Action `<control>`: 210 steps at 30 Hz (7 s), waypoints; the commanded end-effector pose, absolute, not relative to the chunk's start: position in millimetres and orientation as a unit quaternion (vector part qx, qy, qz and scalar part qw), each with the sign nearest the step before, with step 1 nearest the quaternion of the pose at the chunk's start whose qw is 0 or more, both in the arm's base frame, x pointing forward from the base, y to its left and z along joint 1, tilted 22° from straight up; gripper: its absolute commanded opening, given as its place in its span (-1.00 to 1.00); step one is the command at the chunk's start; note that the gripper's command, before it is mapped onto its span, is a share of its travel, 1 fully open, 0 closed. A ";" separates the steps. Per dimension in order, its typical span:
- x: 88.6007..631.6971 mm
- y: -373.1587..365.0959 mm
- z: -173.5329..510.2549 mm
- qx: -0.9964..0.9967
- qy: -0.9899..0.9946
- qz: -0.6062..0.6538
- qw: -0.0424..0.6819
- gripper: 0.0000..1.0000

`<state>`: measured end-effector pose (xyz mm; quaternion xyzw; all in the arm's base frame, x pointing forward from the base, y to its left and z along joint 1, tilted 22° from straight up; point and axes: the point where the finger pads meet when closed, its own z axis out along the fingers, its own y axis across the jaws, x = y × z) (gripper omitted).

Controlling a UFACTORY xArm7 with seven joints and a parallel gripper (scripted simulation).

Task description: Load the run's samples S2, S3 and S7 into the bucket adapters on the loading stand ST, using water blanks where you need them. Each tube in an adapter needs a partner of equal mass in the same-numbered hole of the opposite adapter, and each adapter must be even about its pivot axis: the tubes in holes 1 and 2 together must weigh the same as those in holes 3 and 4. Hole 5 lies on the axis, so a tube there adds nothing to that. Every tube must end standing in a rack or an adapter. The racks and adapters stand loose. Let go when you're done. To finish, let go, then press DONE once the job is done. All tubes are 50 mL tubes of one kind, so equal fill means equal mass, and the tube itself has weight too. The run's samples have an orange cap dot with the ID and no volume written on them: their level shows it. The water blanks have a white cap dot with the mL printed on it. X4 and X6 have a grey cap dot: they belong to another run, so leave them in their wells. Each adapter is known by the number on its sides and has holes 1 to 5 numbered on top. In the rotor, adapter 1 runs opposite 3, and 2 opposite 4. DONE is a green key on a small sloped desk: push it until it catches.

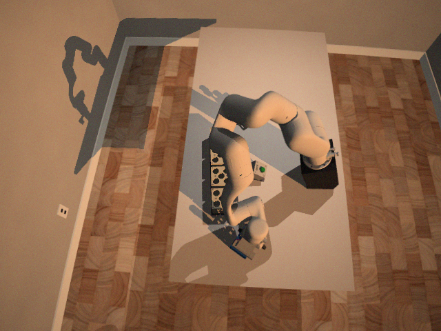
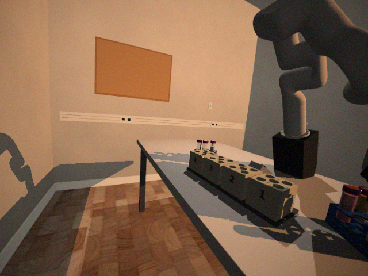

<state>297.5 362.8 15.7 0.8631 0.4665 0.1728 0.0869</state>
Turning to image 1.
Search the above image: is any blue tube rack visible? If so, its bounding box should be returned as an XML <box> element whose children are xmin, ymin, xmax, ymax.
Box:
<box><xmin>230</xmin><ymin>233</ymin><xmax>246</xmax><ymax>259</ymax></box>

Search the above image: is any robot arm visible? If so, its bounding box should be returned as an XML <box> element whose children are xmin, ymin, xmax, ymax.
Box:
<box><xmin>209</xmin><ymin>91</ymin><xmax>339</xmax><ymax>260</ymax></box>

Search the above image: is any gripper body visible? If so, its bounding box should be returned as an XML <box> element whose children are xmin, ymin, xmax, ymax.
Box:
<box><xmin>240</xmin><ymin>225</ymin><xmax>264</xmax><ymax>249</ymax></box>

